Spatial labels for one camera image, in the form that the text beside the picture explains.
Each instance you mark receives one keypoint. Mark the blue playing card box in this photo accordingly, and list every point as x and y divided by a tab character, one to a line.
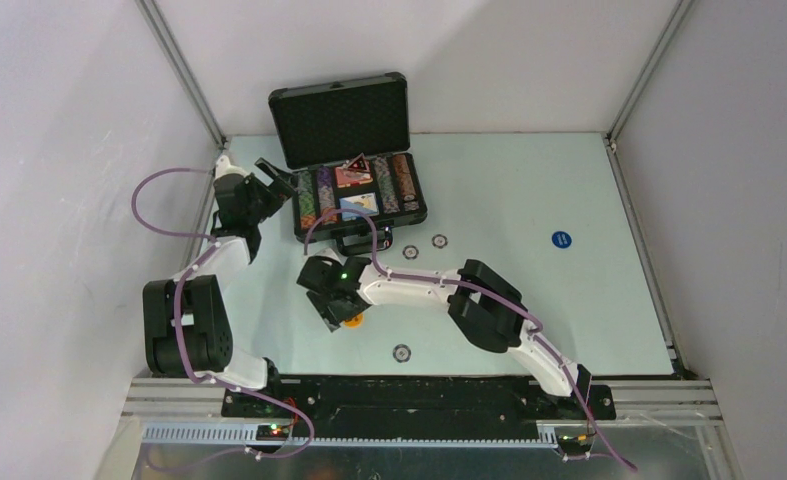
366	204

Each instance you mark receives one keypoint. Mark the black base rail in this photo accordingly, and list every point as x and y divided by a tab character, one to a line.
434	408

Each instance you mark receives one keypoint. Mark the black poker set case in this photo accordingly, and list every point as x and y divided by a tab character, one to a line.
347	146

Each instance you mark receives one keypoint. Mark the poker chip near disc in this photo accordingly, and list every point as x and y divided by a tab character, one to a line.
410	252

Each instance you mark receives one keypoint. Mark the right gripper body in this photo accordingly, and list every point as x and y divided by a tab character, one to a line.
333	314

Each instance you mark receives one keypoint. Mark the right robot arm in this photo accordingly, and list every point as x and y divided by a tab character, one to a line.
485	308

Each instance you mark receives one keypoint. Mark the poker chip middle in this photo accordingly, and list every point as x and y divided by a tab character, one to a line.
439	241

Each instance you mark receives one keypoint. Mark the red playing card box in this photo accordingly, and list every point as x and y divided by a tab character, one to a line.
352	177

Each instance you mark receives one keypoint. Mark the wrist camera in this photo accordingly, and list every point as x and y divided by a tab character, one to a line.
225	167
329	253

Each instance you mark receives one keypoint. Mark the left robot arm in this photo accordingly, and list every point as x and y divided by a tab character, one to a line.
187	332

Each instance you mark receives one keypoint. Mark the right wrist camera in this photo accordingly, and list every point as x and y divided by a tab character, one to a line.
329	253

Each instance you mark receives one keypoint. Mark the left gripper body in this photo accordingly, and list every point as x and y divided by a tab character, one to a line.
264	200

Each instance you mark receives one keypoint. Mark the triangular dealer button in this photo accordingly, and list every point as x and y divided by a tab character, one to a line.
357	165

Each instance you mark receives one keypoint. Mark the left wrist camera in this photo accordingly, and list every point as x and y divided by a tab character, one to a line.
225	167

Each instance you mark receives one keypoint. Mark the poker chip front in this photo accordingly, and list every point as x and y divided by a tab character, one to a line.
401	353

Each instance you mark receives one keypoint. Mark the orange round button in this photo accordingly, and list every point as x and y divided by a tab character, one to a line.
354	322

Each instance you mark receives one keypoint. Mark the blue round button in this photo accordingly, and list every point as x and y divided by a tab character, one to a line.
561	239

